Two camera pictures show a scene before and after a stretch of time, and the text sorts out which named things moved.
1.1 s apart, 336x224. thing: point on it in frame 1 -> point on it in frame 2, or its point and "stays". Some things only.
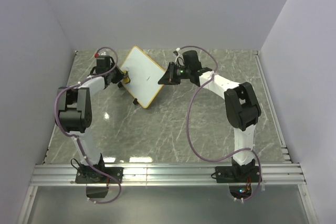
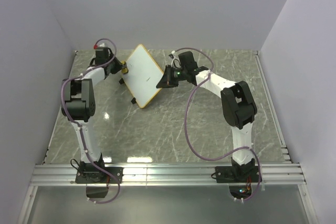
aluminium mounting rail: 64,175 stays
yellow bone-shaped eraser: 126,79 -> 124,70
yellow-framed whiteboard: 144,74 stays
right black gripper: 168,78 stays
